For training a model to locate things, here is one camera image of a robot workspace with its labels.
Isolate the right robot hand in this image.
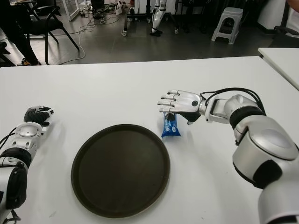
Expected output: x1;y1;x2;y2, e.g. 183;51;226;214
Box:
157;89;203;126

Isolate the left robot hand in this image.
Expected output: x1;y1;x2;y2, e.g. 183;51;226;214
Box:
24;105;56;128

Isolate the blue Oreo cookie packet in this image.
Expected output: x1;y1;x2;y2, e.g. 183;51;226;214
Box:
161;112;182;139

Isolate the person in black trousers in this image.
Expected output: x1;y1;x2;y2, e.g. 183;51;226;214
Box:
0;0;42;66

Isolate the black office chair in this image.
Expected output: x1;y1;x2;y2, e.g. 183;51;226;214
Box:
0;41;11;67

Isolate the white humanoid robot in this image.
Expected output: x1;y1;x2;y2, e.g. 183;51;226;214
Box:
149;0;167;37

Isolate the round dark brown tray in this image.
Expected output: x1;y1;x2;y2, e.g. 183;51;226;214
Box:
71;124;171;219

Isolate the grey plastic stool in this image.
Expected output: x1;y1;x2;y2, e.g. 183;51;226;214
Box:
211;7;243;45

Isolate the white side table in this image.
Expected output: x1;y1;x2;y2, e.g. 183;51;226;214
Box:
257;47;299;91

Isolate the white framed panel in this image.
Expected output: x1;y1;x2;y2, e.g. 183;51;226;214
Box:
61;0;79;21

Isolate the black armrest seat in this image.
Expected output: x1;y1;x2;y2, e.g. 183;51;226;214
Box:
273;25;299;47

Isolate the black left forearm cable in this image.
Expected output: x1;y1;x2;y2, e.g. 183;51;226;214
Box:
0;127;18;145

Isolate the black forearm cable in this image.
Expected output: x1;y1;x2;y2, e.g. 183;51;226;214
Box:
0;127;18;145
199;87;267;115

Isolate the black right forearm cable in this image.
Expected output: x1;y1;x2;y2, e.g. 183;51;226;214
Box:
199;87;267;115

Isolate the white floor cable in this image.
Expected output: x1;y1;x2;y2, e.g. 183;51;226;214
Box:
58;16;96;65

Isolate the black metal-frame chair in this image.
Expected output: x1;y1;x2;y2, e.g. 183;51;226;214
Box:
24;0;80;65

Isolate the black wheeled gantry frame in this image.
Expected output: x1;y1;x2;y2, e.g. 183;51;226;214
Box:
121;0;180;37

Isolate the black left upper arm cable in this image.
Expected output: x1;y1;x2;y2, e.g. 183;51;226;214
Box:
4;210;21;224

